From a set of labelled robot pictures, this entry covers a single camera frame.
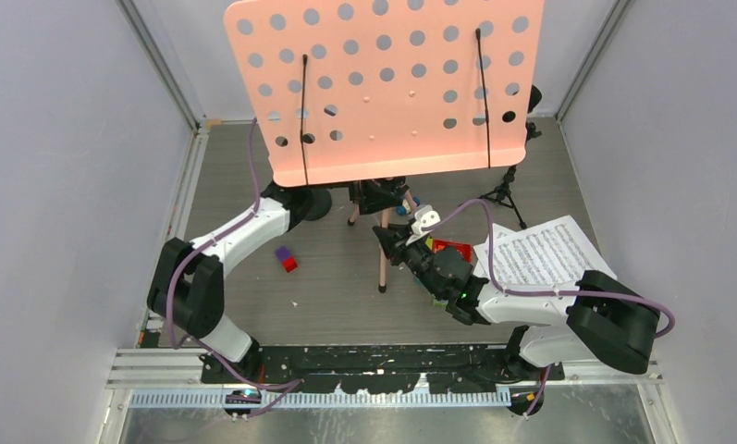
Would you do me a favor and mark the blue white toy car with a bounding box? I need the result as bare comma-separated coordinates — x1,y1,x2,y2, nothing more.
396,196,421,216

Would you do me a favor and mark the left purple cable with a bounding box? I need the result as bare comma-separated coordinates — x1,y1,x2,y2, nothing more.
164,117,301,393

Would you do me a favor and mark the red window toy block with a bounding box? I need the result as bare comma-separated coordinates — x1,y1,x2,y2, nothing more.
433,239,473,263

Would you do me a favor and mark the sheet music page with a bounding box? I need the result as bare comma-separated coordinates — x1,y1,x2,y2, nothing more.
488,216,617,288
473,223,516,275

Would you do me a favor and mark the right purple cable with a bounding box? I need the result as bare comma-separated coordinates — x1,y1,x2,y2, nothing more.
425,197,677,340

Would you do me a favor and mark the purple cable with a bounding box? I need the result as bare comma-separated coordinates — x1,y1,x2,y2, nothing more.
164,117,301,393
425,197,677,340

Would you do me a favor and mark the black tripod mic stand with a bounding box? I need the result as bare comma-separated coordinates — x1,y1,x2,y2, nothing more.
478,121,543,231

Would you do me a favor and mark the purple red toy block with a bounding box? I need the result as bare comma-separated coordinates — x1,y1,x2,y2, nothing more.
275,246,298,273

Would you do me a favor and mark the orange black microphone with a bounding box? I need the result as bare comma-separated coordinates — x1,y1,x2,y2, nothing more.
526,84,543,115

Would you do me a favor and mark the black round base mic stand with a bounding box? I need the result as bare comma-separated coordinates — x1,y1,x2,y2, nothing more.
304,189,332,221

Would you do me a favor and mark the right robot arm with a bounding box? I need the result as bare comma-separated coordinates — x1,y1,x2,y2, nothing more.
373,224,663,380

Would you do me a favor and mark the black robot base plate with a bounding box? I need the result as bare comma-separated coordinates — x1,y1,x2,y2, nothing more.
233,344,542,394

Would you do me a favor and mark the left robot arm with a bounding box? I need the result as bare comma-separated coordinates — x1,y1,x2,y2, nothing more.
147,182,327,383

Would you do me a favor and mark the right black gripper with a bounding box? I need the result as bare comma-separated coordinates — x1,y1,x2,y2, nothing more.
376,220,446,300

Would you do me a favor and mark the pink music stand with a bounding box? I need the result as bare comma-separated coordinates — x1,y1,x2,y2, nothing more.
222,0,547,294

